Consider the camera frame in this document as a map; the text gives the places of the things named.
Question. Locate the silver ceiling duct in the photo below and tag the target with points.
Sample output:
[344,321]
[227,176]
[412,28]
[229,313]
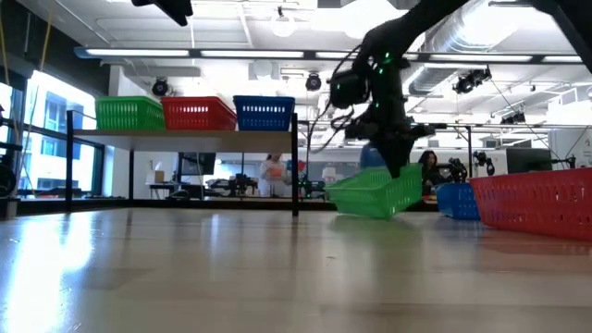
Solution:
[462,41]

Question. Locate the round white pendant lamp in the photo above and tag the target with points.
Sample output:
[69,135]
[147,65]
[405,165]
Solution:
[283,25]

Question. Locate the wooden shelf with black frame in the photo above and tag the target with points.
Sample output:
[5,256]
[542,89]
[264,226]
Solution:
[185,140]

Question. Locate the red plastic basket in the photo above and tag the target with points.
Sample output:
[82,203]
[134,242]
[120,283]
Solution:
[532,208]
[194,98]
[196,121]

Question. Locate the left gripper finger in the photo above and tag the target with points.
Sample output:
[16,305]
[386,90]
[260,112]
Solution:
[178,11]

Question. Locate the small cardboard box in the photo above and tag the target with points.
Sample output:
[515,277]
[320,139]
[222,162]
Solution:
[159,176]

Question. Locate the white ceiling unit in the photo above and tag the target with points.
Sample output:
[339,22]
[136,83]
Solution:
[262,70]

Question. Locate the black monitor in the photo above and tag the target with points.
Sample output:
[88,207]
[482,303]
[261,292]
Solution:
[198,163]
[528,161]

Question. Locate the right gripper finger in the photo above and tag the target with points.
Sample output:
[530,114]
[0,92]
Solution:
[406,150]
[392,157]

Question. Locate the black ceiling track light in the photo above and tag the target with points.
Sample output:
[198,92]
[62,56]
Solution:
[513,118]
[469,82]

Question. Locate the long LED light bar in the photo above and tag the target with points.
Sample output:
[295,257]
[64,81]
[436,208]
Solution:
[252,54]

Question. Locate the black background rig frame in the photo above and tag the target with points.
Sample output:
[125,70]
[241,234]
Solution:
[469,148]

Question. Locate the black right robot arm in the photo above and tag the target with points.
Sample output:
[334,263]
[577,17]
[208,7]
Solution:
[416,18]

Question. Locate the round black ceiling speaker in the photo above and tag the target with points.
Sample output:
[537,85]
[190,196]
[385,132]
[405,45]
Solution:
[313,82]
[160,87]

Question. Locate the person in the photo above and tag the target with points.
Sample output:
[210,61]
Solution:
[427,168]
[274,173]

